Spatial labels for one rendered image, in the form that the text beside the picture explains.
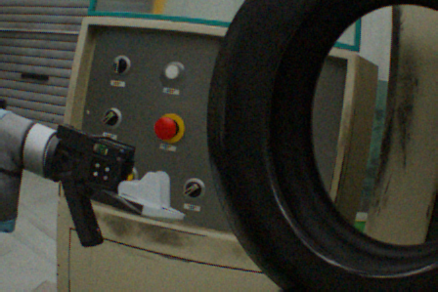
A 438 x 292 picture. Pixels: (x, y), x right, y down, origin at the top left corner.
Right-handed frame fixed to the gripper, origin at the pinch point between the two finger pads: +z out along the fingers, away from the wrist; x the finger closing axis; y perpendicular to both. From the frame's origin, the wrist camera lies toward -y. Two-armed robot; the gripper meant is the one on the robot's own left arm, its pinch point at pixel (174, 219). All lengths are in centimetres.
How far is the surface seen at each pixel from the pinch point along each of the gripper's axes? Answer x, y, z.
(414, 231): 26.5, 3.5, 33.1
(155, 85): 56, 12, -26
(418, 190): 26.5, 10.4, 31.3
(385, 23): 923, 95, -94
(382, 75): 923, 36, -87
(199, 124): 56, 8, -16
